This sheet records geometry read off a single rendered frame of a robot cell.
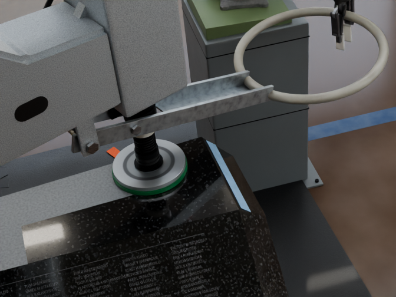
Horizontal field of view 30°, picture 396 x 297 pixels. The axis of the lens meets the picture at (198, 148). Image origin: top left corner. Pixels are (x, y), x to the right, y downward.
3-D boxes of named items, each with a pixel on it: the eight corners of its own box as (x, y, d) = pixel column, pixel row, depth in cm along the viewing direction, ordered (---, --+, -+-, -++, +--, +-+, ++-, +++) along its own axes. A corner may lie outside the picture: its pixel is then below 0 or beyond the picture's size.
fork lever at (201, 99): (81, 160, 183) (81, 143, 180) (42, 125, 195) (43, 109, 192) (279, 105, 223) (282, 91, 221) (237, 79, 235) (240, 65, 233)
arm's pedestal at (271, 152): (185, 141, 352) (165, -9, 300) (285, 118, 359) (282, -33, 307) (212, 212, 314) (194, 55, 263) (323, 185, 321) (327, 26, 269)
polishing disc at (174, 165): (168, 133, 224) (168, 130, 224) (198, 174, 209) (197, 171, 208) (102, 157, 219) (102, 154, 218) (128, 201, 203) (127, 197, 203)
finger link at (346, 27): (342, 24, 255) (343, 23, 255) (343, 40, 259) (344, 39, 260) (350, 26, 253) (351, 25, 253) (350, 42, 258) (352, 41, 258)
